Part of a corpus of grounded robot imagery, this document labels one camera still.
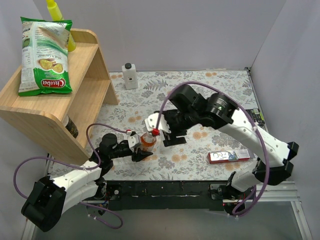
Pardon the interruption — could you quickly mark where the wooden shelf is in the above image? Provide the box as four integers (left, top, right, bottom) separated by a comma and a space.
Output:
0, 28, 119, 165

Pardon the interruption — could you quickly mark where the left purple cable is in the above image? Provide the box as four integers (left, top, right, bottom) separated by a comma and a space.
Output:
13, 123, 132, 230

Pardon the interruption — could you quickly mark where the aluminium frame rail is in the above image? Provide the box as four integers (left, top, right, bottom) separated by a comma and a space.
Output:
246, 181, 313, 240

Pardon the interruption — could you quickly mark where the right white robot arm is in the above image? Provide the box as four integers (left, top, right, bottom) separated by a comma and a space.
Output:
145, 84, 299, 199

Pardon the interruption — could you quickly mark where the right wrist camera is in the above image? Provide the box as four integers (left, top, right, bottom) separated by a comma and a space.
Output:
144, 112, 171, 136

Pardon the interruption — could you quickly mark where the yellow spray bottle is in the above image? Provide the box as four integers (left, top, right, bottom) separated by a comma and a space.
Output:
45, 0, 77, 53

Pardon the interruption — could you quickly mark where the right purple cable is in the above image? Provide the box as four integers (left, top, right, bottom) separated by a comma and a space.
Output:
154, 81, 272, 217

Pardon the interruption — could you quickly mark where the floral table mat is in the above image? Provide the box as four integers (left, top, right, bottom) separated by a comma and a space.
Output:
86, 70, 260, 181

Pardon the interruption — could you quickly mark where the black green box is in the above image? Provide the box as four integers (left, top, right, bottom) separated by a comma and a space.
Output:
246, 108, 266, 126

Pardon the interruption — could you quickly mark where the purple cable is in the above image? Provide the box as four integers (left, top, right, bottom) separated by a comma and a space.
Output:
13, 123, 132, 230
154, 81, 272, 217

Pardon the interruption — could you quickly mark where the orange soda bottle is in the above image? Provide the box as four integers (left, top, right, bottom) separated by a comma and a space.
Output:
140, 132, 157, 152

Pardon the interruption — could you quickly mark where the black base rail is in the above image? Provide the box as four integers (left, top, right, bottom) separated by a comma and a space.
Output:
82, 178, 258, 213

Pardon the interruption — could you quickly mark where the green chips bag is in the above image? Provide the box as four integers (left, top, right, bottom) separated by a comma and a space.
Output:
18, 17, 73, 97

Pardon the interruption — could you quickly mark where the red white toothpaste box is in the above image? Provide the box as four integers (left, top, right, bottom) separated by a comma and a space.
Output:
207, 149, 252, 165

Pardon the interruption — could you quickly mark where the white square bottle black cap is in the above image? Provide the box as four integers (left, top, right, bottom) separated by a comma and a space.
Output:
122, 62, 139, 90

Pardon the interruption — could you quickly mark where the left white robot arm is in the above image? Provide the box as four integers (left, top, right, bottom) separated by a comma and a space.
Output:
21, 132, 154, 232

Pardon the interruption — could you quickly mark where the dark jar under shelf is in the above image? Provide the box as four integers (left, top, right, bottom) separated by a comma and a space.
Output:
62, 115, 79, 138

